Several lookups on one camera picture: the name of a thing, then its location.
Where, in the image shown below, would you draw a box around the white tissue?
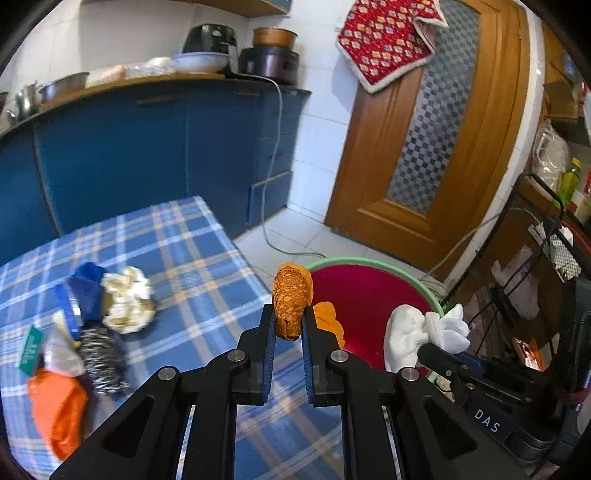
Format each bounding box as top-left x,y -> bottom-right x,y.
384,304 -> 471,373

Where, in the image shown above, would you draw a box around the steel wool scrubber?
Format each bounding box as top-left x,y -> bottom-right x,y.
78,327 -> 131,397

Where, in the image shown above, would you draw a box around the cream paper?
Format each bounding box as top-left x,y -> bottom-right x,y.
100,266 -> 156,335

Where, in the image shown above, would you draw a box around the teal medicine box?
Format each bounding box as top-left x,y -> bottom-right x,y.
16,325 -> 44,377

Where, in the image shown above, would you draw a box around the blue knitted cloth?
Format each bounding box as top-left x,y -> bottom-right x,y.
54,262 -> 106,341

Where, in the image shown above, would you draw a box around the orange mesh scrubber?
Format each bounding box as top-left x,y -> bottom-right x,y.
273,262 -> 314,341

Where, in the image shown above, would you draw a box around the blue kitchen cabinet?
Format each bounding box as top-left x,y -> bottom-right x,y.
1,80 -> 308,262

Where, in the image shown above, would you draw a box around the orange plastic bag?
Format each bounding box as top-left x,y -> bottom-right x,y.
27,369 -> 88,461

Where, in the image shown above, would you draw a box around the red basin green rim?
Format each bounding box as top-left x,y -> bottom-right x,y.
307,257 -> 443,370

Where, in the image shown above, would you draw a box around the white plastic wrapper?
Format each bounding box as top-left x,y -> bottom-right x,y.
42,311 -> 85,378

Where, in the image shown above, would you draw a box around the orange cloth in basin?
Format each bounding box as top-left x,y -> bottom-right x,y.
312,302 -> 346,349

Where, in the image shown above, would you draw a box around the blue plaid tablecloth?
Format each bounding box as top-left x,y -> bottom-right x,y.
1,197 -> 344,479

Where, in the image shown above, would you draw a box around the wooden door glass panel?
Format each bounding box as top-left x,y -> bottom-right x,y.
325,1 -> 530,280

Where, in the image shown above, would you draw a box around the green bottle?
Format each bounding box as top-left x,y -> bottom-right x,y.
558,157 -> 581,208

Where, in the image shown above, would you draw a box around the white plastic bag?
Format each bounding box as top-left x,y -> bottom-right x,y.
532,119 -> 571,193

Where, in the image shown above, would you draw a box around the red patterned quilted cloth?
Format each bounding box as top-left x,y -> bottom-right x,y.
337,0 -> 449,94

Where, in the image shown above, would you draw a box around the dark rice cooker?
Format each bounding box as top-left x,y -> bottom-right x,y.
238,27 -> 300,86

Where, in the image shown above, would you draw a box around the steel kettle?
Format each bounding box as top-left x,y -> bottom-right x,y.
6,82 -> 41,125

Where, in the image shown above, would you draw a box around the steel basin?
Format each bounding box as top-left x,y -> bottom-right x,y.
38,72 -> 90,103

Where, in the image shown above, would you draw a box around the white enamel bowl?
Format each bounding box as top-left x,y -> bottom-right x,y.
172,52 -> 229,74

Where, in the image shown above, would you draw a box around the black air fryer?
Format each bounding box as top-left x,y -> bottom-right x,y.
181,23 -> 238,76

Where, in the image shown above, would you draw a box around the black wire rack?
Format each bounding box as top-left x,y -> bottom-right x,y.
444,172 -> 590,370

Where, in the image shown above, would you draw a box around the white power cable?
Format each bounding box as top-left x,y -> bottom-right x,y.
234,72 -> 327,258

